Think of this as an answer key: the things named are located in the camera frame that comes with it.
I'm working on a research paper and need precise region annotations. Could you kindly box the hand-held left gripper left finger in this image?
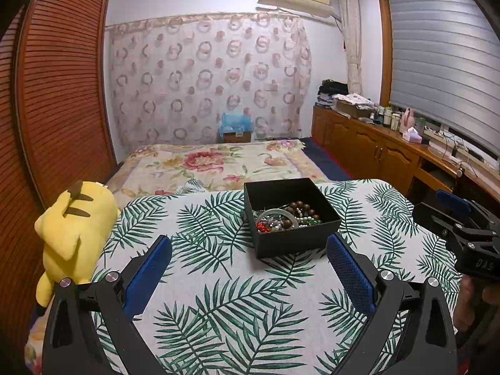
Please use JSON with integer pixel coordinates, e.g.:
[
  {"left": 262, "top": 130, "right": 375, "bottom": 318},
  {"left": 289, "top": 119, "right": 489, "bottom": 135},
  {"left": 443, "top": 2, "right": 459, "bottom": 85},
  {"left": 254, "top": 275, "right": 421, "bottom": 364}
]
[{"left": 41, "top": 235, "right": 173, "bottom": 375}]

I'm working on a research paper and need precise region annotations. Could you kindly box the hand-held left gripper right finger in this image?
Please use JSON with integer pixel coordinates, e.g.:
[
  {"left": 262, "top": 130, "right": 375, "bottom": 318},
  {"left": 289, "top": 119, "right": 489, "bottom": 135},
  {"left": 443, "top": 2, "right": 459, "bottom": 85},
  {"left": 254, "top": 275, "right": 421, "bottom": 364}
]
[{"left": 326, "top": 232, "right": 458, "bottom": 375}]

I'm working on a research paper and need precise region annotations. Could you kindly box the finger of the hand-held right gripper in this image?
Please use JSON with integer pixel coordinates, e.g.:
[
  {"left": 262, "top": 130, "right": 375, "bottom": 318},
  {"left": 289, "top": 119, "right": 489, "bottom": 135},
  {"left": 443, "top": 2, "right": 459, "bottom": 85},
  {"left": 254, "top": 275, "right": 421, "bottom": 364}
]
[
  {"left": 436, "top": 189, "right": 476, "bottom": 214},
  {"left": 412, "top": 202, "right": 465, "bottom": 243}
]

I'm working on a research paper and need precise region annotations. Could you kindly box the black cardboard box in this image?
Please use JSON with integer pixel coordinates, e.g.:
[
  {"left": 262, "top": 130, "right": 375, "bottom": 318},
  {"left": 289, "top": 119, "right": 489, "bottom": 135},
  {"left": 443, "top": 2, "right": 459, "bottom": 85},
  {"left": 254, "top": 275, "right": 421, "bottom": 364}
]
[{"left": 244, "top": 177, "right": 342, "bottom": 259}]

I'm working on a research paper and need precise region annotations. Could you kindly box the brown wooden bead bracelet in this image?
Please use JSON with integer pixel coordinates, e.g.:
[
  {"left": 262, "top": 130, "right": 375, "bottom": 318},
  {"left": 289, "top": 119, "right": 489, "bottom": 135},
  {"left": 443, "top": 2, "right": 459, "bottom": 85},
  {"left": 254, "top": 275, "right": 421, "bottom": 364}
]
[{"left": 282, "top": 201, "right": 322, "bottom": 229}]

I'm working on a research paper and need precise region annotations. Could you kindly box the white pearl necklace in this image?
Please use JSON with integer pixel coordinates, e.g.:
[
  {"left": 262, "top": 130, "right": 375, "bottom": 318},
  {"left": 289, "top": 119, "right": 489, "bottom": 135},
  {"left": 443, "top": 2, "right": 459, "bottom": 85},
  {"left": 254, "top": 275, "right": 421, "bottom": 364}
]
[{"left": 269, "top": 215, "right": 313, "bottom": 230}]

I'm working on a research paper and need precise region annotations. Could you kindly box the pale green jade bangle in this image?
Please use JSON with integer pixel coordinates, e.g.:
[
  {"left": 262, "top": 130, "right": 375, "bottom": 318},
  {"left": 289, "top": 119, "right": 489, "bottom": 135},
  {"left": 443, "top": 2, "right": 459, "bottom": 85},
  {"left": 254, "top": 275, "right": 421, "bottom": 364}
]
[{"left": 259, "top": 208, "right": 300, "bottom": 230}]

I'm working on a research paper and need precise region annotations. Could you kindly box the person's right hand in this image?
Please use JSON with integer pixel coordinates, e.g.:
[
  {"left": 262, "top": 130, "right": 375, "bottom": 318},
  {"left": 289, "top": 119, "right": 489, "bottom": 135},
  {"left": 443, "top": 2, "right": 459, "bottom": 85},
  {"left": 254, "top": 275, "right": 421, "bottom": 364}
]
[{"left": 454, "top": 276, "right": 500, "bottom": 332}]

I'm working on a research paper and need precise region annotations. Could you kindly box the white power strip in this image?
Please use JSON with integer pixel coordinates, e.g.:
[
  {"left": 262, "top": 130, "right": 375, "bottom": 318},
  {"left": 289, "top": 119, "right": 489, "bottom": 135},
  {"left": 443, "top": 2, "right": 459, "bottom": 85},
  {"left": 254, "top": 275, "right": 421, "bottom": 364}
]
[{"left": 424, "top": 127, "right": 469, "bottom": 153}]

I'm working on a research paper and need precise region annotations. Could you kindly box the yellow plush toy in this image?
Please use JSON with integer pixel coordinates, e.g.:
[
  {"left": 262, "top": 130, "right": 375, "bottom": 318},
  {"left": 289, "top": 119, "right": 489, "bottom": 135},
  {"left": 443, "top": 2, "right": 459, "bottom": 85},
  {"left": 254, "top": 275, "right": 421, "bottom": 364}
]
[{"left": 34, "top": 180, "right": 122, "bottom": 308}]

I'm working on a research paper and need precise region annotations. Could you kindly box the leaf-print tablecloth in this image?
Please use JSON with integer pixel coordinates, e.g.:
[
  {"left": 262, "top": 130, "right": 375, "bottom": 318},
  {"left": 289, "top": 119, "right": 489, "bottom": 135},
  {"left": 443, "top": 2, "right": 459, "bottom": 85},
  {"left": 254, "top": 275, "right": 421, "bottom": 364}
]
[{"left": 90, "top": 179, "right": 465, "bottom": 375}]

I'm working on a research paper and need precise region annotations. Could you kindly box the wooden sideboard cabinet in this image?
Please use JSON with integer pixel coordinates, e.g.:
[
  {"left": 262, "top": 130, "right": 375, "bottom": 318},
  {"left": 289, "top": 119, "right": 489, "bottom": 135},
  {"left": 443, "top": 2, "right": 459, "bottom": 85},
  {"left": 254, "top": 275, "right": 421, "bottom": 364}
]
[{"left": 311, "top": 105, "right": 500, "bottom": 213}]

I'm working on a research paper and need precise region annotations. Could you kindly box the row of cosmetic bottles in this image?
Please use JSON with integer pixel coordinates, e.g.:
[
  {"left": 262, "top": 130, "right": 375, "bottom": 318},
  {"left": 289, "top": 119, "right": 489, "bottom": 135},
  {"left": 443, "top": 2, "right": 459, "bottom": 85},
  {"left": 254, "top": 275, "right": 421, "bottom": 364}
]
[{"left": 369, "top": 103, "right": 403, "bottom": 129}]

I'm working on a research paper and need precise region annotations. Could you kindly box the floral bed blanket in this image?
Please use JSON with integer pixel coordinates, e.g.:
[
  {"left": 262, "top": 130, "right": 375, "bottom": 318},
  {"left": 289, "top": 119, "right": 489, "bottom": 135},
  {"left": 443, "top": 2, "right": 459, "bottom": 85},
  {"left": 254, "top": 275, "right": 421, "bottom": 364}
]
[{"left": 105, "top": 138, "right": 333, "bottom": 201}]

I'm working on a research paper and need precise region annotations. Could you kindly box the navy blue bed sheet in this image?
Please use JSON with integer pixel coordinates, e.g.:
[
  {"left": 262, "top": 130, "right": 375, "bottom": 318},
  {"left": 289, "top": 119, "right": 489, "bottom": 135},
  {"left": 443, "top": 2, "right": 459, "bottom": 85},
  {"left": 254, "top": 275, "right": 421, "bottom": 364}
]
[{"left": 302, "top": 137, "right": 353, "bottom": 183}]

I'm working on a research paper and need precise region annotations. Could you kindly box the white patterned cloth pile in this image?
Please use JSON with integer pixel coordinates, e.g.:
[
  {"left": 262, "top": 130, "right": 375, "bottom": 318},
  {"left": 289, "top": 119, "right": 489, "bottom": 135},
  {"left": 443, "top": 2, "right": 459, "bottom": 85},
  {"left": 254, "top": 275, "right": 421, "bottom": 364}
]
[{"left": 334, "top": 93, "right": 378, "bottom": 120}]

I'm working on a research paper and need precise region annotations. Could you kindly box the grey window blind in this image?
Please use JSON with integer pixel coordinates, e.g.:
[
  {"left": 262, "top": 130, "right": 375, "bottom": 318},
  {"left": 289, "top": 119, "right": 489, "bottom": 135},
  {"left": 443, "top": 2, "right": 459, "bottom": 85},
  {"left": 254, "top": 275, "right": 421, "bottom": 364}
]
[{"left": 388, "top": 0, "right": 500, "bottom": 143}]

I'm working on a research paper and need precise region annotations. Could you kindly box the small cardboard box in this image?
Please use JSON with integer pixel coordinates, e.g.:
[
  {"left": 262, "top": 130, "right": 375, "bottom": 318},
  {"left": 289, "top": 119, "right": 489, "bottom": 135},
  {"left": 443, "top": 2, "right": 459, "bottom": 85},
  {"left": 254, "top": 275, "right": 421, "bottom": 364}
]
[{"left": 222, "top": 131, "right": 253, "bottom": 144}]

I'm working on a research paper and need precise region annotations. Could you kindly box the wooden louvred wardrobe door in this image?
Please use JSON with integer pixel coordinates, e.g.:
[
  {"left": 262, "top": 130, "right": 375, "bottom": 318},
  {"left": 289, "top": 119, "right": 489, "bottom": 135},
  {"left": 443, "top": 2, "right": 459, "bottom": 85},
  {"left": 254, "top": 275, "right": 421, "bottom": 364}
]
[
  {"left": 16, "top": 0, "right": 118, "bottom": 208},
  {"left": 0, "top": 6, "right": 53, "bottom": 360}
]

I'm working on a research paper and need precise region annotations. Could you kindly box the stack of dark folded clothes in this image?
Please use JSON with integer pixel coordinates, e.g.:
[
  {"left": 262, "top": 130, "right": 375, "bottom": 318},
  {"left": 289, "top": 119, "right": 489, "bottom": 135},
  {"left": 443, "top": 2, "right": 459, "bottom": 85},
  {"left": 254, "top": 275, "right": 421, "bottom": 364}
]
[{"left": 316, "top": 79, "right": 349, "bottom": 109}]

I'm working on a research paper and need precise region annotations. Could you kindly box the blue plastic bag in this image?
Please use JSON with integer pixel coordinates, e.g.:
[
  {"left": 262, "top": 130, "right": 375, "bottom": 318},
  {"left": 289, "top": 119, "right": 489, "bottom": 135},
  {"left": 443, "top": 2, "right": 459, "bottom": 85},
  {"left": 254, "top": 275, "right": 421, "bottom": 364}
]
[{"left": 219, "top": 111, "right": 254, "bottom": 135}]

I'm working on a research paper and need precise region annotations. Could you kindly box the beige window curtain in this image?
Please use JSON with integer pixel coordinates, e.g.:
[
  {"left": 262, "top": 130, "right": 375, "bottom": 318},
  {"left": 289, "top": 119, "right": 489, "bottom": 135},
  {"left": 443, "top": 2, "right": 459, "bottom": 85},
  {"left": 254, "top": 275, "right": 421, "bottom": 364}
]
[{"left": 337, "top": 0, "right": 364, "bottom": 96}]

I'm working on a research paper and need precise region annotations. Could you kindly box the black cable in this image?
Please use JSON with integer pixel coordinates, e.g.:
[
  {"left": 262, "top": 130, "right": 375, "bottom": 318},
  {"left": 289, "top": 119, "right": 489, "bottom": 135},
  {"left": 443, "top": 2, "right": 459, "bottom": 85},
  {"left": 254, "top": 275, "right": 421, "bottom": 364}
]
[{"left": 441, "top": 132, "right": 483, "bottom": 176}]

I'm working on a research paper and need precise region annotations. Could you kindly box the wooden window frame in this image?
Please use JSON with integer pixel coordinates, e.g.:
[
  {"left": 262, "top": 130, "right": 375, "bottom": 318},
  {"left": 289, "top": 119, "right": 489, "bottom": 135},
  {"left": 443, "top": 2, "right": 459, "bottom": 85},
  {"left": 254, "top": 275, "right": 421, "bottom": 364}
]
[{"left": 377, "top": 0, "right": 500, "bottom": 110}]

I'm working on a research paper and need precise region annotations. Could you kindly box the ring-patterned sheer curtain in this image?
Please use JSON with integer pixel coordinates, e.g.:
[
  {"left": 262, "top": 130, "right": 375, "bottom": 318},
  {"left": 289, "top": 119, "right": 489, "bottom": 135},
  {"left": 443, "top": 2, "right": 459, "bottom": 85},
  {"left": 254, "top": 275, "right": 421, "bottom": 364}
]
[{"left": 105, "top": 12, "right": 313, "bottom": 157}]

